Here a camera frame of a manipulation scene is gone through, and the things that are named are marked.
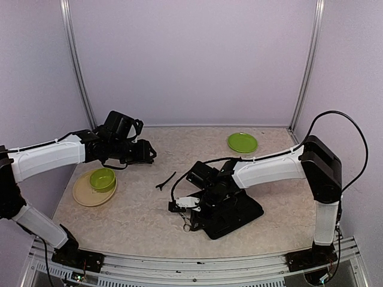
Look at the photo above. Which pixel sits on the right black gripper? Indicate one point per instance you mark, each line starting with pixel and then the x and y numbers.
pixel 207 220

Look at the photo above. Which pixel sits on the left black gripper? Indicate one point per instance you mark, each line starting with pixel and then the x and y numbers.
pixel 143 154

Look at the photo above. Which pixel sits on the black tool pouch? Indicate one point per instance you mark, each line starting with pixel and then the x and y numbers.
pixel 247 210

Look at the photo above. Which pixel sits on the silver scissors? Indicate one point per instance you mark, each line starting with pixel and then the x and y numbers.
pixel 187 224

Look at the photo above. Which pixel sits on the black hair clip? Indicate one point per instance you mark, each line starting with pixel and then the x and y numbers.
pixel 161 185

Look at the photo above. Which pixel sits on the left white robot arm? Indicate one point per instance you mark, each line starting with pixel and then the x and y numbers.
pixel 117 138

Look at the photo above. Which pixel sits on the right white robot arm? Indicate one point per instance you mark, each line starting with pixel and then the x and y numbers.
pixel 312 161

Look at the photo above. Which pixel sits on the green bowl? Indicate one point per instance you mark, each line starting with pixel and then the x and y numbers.
pixel 102 180

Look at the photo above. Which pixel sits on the green plate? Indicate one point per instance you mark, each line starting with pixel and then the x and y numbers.
pixel 242 142

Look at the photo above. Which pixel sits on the beige plate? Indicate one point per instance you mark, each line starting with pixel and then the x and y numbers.
pixel 85 195

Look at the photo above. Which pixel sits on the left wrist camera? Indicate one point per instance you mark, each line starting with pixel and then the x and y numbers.
pixel 135 130

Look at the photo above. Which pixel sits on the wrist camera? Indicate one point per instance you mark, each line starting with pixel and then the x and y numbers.
pixel 181 204
pixel 135 130

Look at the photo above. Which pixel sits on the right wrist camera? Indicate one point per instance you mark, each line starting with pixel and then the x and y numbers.
pixel 181 204

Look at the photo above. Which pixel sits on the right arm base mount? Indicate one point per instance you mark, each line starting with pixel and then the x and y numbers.
pixel 308 258

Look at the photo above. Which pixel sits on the front aluminium rail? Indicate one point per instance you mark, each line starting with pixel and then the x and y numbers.
pixel 130 270

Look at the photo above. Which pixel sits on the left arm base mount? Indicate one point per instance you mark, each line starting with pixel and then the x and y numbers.
pixel 76 258

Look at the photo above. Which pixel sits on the left aluminium frame post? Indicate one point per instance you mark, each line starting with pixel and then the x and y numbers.
pixel 70 35

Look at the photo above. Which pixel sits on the aluminium frame post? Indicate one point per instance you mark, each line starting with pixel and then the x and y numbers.
pixel 309 65
pixel 70 35

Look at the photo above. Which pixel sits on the right aluminium frame post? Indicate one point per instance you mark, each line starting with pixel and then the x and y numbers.
pixel 309 65

